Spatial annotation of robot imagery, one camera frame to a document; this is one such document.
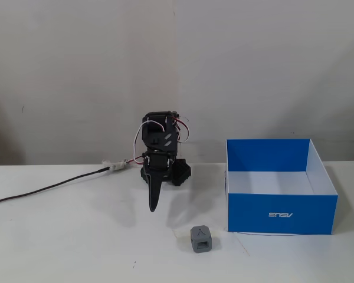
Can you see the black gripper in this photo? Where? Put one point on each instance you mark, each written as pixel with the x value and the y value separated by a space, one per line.
pixel 156 173

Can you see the gray 3D-printed block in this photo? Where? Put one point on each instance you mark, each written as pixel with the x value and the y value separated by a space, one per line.
pixel 201 239

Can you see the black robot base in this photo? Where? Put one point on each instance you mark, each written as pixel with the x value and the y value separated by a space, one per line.
pixel 181 174

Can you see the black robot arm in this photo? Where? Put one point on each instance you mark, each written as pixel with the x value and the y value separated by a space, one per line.
pixel 157 134

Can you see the blue cardboard box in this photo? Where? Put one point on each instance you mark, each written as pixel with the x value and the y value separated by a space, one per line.
pixel 278 212

